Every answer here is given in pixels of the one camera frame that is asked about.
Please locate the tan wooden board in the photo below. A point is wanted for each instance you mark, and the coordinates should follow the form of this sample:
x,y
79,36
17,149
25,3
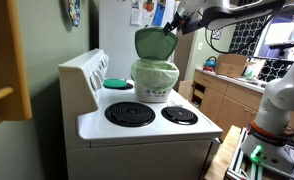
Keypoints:
x,y
186,90

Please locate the white wall switch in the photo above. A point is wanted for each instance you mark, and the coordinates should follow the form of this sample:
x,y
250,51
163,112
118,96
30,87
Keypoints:
x,y
200,46

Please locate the tall black white patterned curtain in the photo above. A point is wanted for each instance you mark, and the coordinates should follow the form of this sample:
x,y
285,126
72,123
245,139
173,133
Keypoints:
x,y
248,36

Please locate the white refrigerator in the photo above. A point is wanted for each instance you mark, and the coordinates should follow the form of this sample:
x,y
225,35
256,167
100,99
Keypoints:
x,y
118,43

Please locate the pale green bin liner bag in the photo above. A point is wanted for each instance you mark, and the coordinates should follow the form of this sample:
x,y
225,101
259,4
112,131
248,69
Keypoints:
x,y
155,75

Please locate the short black white patterned curtain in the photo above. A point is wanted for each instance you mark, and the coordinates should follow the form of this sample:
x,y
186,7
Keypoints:
x,y
275,71

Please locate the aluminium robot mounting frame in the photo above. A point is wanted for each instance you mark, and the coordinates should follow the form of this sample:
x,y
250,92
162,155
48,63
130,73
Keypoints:
x,y
242,166

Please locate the large black coil burner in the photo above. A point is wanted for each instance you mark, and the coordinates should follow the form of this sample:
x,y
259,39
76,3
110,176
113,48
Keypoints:
x,y
129,114

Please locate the blue paper sheet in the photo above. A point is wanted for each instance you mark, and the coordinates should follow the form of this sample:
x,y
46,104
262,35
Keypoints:
x,y
159,15

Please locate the wooden wall cabinet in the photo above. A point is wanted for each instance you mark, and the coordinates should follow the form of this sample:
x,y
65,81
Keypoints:
x,y
10,60

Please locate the white paper note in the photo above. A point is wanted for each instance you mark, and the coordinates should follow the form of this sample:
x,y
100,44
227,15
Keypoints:
x,y
136,15

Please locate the wooden kitchen counter cabinets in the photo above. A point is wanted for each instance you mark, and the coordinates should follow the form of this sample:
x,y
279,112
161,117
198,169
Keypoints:
x,y
230,103

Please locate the black camera on stand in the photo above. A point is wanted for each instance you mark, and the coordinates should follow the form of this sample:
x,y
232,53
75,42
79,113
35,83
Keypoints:
x,y
282,46

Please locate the paper with red picture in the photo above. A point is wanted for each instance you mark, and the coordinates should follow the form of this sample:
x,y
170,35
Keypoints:
x,y
148,8

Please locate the white paper towel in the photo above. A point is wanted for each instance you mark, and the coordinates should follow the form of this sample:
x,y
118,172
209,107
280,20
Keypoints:
x,y
176,106

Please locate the blue kettle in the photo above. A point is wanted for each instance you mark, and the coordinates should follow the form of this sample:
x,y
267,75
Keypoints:
x,y
211,62

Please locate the black white patterned wall tag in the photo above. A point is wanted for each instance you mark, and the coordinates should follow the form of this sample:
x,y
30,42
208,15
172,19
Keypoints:
x,y
216,34

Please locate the green bin lid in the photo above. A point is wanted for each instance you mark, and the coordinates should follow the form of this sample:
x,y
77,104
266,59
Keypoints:
x,y
155,43

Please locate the red item under kettle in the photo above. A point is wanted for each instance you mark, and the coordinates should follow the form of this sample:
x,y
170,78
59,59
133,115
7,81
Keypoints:
x,y
209,69

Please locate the dark green round lid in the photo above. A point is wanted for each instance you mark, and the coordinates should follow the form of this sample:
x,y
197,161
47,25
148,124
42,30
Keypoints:
x,y
114,83

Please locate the wooden table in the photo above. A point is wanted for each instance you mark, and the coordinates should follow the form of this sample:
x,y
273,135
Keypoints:
x,y
225,153

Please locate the small black coil burner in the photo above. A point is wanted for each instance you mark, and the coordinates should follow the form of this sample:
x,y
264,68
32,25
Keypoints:
x,y
179,115

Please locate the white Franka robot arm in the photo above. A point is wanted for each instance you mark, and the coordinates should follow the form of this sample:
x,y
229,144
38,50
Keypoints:
x,y
280,96

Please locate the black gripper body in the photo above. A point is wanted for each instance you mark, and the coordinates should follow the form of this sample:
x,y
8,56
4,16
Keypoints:
x,y
180,18

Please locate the white electric stove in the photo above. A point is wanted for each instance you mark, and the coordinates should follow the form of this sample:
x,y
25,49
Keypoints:
x,y
140,150

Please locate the white stove knob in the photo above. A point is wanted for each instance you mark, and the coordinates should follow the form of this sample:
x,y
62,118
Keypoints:
x,y
104,63
107,59
95,82
101,75

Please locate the black burner under green lid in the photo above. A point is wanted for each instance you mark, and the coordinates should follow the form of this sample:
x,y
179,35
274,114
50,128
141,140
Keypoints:
x,y
129,86

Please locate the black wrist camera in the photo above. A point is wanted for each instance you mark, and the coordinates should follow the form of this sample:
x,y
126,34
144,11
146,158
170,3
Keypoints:
x,y
192,26

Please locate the colourful wall decoration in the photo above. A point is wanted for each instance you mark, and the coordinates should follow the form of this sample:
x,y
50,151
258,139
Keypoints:
x,y
74,11

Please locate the brown cardboard box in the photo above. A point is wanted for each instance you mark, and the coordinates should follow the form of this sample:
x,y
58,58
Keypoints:
x,y
232,66

